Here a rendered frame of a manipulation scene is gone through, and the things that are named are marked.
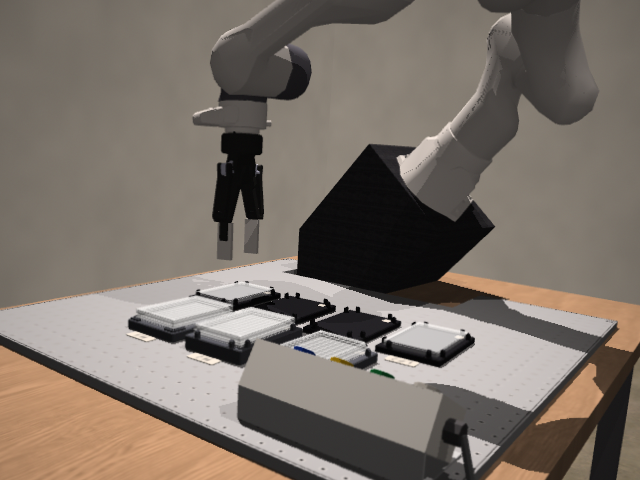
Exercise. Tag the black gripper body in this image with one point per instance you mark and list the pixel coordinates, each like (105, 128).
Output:
(241, 149)

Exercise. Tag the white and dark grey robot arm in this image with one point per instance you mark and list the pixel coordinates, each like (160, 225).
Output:
(257, 59)

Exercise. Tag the grey control panel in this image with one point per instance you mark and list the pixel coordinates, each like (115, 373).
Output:
(379, 424)

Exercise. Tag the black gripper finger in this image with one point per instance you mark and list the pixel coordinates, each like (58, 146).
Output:
(252, 195)
(226, 196)

